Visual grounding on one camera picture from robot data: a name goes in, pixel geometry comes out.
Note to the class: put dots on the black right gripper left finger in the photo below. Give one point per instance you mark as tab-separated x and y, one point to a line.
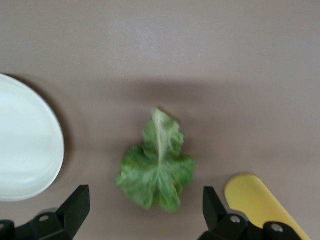
72	207

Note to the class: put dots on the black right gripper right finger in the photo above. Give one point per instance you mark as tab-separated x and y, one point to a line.
212	210

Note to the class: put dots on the yellow mustard squeeze bottle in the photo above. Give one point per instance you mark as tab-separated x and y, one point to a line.
250	195

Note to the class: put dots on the green lettuce leaf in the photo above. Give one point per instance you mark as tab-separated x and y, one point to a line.
157	175

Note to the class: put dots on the beige round plate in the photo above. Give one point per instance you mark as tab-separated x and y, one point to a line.
25	137

